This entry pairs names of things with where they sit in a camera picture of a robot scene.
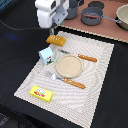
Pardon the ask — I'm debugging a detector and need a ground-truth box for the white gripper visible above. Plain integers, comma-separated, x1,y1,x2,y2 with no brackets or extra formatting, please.
35,0,69,29

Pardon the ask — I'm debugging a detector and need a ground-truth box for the orange toy bread loaf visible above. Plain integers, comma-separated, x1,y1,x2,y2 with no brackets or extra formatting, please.
46,35,66,46

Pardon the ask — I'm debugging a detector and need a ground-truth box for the brown toy sausage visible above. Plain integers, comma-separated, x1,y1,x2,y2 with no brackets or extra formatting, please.
83,14,100,19

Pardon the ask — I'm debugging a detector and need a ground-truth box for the light blue toy cup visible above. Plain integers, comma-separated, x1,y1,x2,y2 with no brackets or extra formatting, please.
39,47,54,65

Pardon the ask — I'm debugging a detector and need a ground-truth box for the yellow butter box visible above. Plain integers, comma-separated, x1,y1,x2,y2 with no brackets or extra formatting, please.
30,86,53,102

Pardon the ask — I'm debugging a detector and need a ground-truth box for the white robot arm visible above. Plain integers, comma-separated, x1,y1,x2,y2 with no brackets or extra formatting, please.
35,0,69,29

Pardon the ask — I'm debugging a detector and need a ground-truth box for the dark grey pot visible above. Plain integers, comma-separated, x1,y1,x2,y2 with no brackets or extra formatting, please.
66,0,84,20

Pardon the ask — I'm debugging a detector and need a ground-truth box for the black round lid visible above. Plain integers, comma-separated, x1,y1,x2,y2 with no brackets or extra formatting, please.
88,1,104,9

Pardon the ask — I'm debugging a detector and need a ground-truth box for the beige round plate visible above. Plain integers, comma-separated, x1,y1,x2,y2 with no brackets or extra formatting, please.
56,55,83,78

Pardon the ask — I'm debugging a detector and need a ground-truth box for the pink brown mat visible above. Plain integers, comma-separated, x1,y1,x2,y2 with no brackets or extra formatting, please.
62,0,128,43

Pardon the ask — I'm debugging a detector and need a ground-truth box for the beige pan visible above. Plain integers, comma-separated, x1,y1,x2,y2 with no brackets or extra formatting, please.
116,4,128,30

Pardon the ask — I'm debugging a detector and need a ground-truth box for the woven beige placemat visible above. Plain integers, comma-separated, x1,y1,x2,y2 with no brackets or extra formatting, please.
14,31,114,128

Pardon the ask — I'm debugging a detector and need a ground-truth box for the black cable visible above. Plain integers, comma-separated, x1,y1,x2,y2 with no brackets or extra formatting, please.
0,19,51,33

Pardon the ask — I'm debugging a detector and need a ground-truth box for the fork with orange handle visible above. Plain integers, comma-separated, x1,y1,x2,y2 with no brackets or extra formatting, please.
44,71,85,89

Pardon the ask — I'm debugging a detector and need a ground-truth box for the knife with orange handle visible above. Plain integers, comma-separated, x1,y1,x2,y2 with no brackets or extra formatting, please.
57,48,98,63

